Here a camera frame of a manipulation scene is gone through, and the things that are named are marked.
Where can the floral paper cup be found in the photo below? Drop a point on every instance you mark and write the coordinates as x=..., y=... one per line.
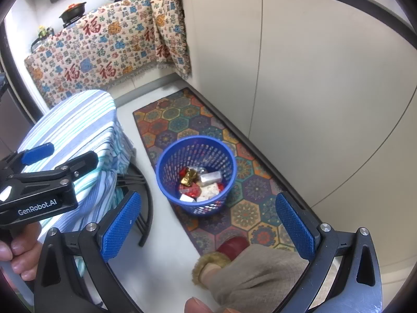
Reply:
x=208, y=192

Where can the large patterned cloth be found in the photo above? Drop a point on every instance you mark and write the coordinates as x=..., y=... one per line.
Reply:
x=97, y=52

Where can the person's right hand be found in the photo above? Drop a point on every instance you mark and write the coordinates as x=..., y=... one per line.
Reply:
x=197, y=306

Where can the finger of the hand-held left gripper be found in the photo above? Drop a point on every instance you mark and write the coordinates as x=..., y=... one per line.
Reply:
x=78, y=164
x=37, y=154

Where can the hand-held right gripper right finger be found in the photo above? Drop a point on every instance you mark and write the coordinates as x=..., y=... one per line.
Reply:
x=295, y=228

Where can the condiment bottle rack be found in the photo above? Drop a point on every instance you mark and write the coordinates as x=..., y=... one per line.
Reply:
x=42, y=39

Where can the person's beige trouser leg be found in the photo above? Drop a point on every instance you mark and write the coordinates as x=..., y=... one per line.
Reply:
x=260, y=277

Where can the person's left hand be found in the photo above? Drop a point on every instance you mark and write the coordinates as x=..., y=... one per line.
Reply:
x=22, y=254

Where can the long red snack packet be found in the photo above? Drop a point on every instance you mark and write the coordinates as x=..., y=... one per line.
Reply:
x=189, y=190

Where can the blue plastic waste basket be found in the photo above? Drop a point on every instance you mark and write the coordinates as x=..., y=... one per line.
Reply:
x=169, y=176

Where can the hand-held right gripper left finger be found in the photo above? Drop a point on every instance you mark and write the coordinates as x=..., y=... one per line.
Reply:
x=119, y=228

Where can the white kitchen counter cabinets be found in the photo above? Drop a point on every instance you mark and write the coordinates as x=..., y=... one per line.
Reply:
x=325, y=88

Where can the gold foil wrapper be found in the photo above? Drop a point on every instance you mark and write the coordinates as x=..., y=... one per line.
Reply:
x=189, y=176

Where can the small patterned cloth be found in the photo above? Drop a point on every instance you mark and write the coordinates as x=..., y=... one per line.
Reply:
x=171, y=29

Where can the clear plastic box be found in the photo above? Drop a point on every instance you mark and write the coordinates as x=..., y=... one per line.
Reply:
x=211, y=177

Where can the fur-trimmed slipper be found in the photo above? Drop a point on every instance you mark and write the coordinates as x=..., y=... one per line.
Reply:
x=231, y=246

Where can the hexagon patterned rug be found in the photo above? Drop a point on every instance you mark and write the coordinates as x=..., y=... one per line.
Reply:
x=254, y=208

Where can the black clay pot red lid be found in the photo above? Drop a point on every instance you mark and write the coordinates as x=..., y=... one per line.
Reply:
x=73, y=13

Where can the round table with striped tablecloth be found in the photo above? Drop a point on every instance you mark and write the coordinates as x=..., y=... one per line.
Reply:
x=71, y=124

